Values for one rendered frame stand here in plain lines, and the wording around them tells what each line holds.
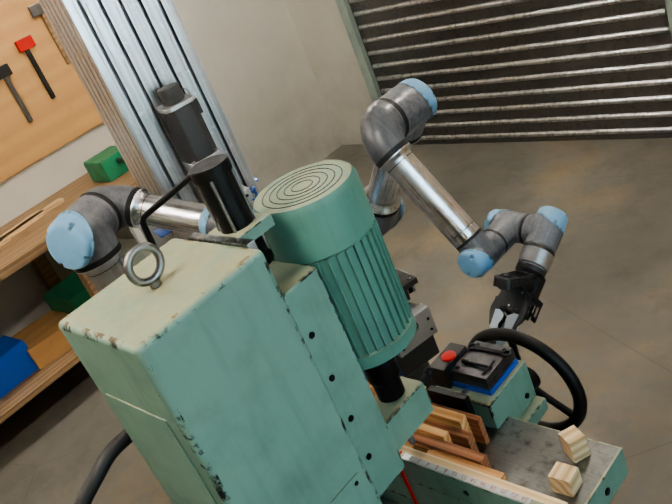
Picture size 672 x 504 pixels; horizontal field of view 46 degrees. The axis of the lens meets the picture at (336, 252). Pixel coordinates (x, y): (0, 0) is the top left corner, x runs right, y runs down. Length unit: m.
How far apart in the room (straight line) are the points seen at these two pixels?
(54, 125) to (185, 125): 2.70
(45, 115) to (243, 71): 1.42
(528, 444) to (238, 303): 0.69
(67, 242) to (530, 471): 1.06
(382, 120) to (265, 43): 3.72
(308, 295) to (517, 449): 0.54
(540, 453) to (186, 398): 0.71
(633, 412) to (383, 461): 1.61
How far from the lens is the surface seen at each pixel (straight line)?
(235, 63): 5.38
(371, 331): 1.26
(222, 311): 1.02
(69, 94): 4.72
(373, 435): 1.32
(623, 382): 2.96
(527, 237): 1.92
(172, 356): 0.98
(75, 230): 1.78
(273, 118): 5.54
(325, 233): 1.17
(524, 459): 1.48
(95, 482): 1.26
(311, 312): 1.17
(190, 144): 2.02
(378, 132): 1.87
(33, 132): 4.62
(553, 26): 4.51
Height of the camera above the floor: 1.93
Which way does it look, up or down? 26 degrees down
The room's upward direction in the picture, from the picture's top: 23 degrees counter-clockwise
